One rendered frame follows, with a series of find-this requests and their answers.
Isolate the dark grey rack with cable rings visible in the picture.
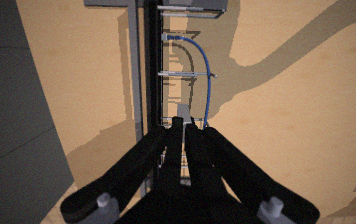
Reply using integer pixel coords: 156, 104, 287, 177
83, 0, 228, 198

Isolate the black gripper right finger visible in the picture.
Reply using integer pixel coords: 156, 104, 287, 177
183, 104, 320, 224

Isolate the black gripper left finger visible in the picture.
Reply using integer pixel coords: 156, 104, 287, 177
60, 104, 184, 224

